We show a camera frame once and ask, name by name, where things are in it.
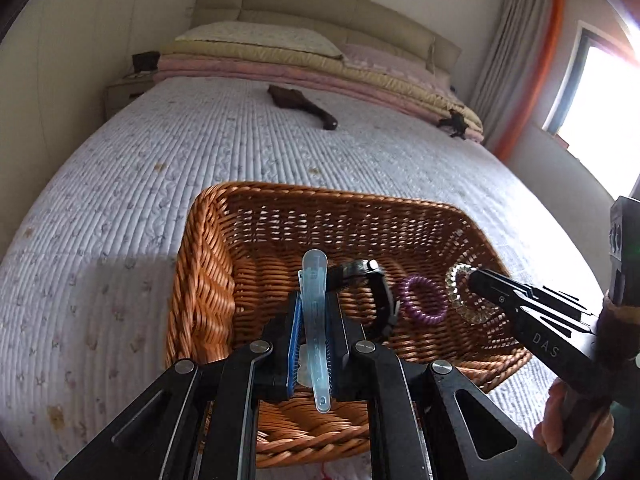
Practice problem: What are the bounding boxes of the translucent light blue hair clip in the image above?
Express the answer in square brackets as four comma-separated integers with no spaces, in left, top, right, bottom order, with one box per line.
[298,249,333,413]

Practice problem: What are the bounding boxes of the beige padded headboard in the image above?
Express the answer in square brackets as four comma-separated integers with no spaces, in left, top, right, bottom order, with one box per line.
[189,0,462,73]

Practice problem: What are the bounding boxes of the clear spiral hair tie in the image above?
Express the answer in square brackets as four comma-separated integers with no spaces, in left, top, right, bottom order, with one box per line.
[444,262,506,326]

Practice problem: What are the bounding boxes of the beige nightstand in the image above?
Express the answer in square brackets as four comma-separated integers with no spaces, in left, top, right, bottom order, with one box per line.
[104,77,156,121]

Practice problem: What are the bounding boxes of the pink pillow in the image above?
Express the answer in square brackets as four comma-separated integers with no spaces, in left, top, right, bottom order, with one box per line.
[340,42,451,91]

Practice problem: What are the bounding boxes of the black wrist watch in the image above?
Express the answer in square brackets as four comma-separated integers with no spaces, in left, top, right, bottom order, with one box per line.
[327,259,401,346]

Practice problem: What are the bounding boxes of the person's right hand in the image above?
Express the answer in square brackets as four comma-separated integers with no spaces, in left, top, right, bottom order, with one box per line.
[532,377,616,480]

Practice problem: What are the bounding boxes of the white wardrobe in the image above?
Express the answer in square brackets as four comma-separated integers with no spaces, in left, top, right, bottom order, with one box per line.
[0,0,206,201]

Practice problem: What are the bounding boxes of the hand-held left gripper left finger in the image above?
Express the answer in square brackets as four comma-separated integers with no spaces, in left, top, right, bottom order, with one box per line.
[52,292,306,480]

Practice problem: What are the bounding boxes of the cream floral pillow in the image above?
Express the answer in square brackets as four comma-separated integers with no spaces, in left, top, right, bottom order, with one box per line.
[175,21,343,59]

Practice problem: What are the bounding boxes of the grey curtain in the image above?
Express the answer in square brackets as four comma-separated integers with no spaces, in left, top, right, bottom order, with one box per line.
[467,0,551,156]

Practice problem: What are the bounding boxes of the black box on nightstand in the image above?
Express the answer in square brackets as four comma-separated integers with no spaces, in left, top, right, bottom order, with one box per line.
[131,51,161,73]

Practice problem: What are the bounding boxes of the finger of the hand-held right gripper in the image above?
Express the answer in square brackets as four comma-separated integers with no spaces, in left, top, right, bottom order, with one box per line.
[467,269,598,321]
[470,285,581,338]

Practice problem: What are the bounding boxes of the purple spiral hair tie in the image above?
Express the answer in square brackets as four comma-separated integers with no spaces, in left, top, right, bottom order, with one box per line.
[398,275,449,323]

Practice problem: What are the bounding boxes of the dark brown wooden brush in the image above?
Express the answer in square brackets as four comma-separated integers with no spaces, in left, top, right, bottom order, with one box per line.
[267,84,338,131]

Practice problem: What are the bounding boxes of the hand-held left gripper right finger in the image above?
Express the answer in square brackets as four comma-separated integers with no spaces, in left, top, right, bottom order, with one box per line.
[325,292,571,480]

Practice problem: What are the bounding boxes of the folded pink and yellow blankets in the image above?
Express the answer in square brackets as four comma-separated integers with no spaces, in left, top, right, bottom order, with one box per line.
[152,50,485,143]

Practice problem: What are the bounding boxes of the orange curtain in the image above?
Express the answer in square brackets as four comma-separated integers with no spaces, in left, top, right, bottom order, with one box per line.
[495,0,566,161]

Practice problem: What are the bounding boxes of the brown wicker basket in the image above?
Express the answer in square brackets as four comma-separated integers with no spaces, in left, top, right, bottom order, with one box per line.
[165,181,533,468]

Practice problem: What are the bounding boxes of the window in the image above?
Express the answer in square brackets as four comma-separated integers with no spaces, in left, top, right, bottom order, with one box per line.
[542,20,640,201]

